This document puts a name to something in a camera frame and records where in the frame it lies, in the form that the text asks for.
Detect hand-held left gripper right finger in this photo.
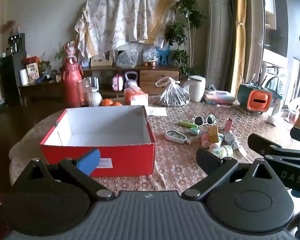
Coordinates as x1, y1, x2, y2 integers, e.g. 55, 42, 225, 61
181, 148, 289, 202

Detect floral white cloth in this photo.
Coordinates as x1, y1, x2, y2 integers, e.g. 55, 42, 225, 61
74, 0, 155, 58

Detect white sunglasses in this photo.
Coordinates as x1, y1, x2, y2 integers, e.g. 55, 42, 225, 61
192, 114, 217, 126

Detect black cabinet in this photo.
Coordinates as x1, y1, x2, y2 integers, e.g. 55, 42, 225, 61
0, 54, 28, 107

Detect yellow curtain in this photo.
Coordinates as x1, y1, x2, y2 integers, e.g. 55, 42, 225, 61
227, 0, 248, 95

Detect wooden sideboard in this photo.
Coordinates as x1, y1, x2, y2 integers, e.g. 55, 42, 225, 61
81, 64, 182, 98

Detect red cardboard box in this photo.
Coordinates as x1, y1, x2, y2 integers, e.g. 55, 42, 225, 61
39, 105, 156, 178

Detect small yellow box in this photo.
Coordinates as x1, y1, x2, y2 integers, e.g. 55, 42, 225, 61
208, 125, 220, 143

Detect purple kettlebell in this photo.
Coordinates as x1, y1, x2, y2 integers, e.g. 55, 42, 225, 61
124, 71, 140, 89

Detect green desk organizer orange front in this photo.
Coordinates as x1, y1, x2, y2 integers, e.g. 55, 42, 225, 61
237, 84, 273, 113

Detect white bottle green lid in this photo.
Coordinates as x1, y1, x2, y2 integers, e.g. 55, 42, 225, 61
211, 145, 234, 158

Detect floral lace tablecloth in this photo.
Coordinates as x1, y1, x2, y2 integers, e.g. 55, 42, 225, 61
9, 95, 300, 198

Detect clear plastic tumbler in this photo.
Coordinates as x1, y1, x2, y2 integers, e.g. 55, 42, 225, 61
76, 79, 93, 107

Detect white column air conditioner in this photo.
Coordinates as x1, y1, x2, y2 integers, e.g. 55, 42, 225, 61
205, 0, 233, 92

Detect clear plastic bag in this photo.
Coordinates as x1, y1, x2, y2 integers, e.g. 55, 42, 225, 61
142, 47, 158, 63

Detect white jug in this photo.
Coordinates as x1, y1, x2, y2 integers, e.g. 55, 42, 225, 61
183, 76, 206, 102

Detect white contact lens case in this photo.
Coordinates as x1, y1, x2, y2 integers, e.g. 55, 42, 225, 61
165, 130, 188, 144

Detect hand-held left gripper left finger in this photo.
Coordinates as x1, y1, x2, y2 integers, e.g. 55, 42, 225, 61
12, 148, 115, 202

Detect plastic bag of sunflower seeds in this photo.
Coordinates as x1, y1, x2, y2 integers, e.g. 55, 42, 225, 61
156, 77, 191, 107

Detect stack of books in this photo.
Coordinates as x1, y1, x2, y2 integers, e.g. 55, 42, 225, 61
202, 90, 237, 105

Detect pink doll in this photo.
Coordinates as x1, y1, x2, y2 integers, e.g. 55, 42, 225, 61
65, 41, 78, 59

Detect green potted plant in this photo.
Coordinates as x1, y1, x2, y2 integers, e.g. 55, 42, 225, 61
164, 0, 207, 78

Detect paper towel roll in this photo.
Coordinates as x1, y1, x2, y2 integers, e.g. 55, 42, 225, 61
19, 69, 29, 85

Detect white blue toothpaste tube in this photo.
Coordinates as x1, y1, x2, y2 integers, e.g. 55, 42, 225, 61
224, 131, 247, 157

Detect yellow cloth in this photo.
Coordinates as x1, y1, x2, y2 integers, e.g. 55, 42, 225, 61
142, 0, 177, 45

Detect white ceramic bowl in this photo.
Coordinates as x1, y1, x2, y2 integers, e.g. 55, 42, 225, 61
92, 91, 102, 107

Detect black coffee machine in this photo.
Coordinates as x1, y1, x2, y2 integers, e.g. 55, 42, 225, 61
6, 33, 26, 54

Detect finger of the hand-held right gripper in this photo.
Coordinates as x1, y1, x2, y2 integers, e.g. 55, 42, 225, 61
247, 133, 300, 170

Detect orange tissue pack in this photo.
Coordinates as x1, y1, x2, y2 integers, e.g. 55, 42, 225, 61
124, 81, 149, 106

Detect pink toy case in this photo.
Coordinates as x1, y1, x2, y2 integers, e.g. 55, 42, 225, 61
112, 74, 125, 91

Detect grey plastic bag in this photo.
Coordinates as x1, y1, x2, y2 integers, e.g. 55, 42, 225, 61
116, 49, 139, 68

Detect wooden picture frame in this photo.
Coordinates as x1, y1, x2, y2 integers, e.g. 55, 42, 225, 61
90, 51, 113, 67

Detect green tube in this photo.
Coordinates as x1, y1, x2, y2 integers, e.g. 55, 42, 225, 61
178, 121, 199, 129

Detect red water bottle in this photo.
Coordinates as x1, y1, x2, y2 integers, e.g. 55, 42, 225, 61
61, 57, 83, 108

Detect white paper napkin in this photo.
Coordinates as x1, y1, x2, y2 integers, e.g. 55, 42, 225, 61
146, 106, 168, 117

